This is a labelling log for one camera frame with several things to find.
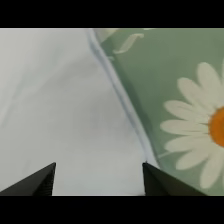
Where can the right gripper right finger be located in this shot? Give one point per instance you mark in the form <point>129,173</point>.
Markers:
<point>160,182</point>

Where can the white shirt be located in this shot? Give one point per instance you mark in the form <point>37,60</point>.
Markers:
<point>63,116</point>

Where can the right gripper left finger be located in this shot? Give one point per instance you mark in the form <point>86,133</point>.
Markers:
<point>39,184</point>

